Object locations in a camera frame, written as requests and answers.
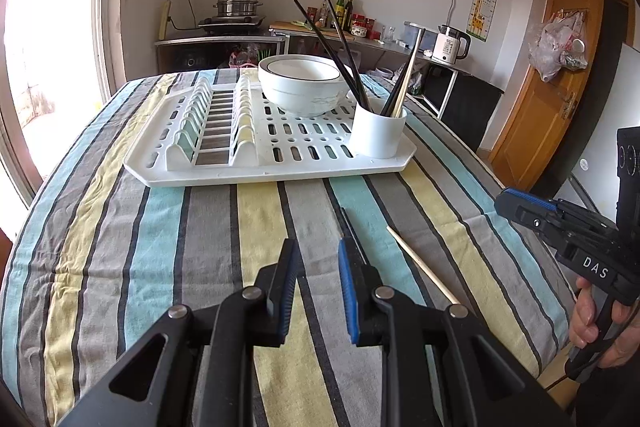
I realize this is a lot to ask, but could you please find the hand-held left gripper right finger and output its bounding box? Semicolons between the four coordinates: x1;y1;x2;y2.
337;237;558;427

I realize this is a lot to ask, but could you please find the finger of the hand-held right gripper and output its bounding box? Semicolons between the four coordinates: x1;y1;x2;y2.
501;186;622;239
494;193;622;254

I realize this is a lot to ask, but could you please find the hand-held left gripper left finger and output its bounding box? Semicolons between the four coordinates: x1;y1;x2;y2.
57;238;301;427

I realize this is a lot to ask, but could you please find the white utensil cup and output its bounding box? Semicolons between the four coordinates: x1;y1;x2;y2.
348;102;408;159

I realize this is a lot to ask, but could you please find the person's right hand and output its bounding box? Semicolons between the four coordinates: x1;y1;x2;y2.
568;277;640;369

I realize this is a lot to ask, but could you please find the wooden door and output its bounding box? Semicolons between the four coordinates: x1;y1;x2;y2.
487;0;606;192

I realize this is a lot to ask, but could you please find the black cabinet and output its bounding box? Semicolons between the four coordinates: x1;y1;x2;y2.
440;72;503;152

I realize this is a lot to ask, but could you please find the white plastic dish rack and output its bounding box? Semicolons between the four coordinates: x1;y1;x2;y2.
122;72;418;188

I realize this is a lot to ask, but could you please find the white panel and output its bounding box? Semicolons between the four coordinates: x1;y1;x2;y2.
555;42;640;228

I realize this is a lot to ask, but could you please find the striped tablecloth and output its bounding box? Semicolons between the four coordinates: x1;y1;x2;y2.
0;69;581;427

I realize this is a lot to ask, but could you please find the hanging plastic bag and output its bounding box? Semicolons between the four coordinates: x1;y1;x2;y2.
529;9;588;82

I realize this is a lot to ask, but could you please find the white electric kettle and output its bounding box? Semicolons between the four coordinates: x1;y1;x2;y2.
432;25;472;65

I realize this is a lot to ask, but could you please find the large white bowl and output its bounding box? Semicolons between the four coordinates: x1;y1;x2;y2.
257;55;350;118

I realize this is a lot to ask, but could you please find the clear plastic storage box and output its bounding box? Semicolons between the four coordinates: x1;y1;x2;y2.
404;22;441;50

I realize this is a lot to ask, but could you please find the white bowl with dark rim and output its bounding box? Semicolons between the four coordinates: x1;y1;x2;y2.
265;58;342;82

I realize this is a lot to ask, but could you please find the metal kitchen counter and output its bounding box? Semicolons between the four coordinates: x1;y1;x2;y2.
154;24;458;72

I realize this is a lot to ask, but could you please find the wooden cutting board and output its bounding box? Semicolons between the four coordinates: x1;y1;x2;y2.
270;21;361;38

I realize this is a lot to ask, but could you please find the row of condiment bottles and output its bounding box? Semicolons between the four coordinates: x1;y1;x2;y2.
306;0;381;40

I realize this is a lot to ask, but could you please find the gas stove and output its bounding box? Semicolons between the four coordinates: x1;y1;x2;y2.
198;14;266;32

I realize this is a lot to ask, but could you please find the beige power strip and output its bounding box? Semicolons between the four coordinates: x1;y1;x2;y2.
157;1;173;42

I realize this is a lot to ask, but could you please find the window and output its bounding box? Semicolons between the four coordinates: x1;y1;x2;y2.
0;0;131;208

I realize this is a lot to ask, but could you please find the giraffe wall poster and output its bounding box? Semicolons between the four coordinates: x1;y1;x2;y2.
466;0;502;42

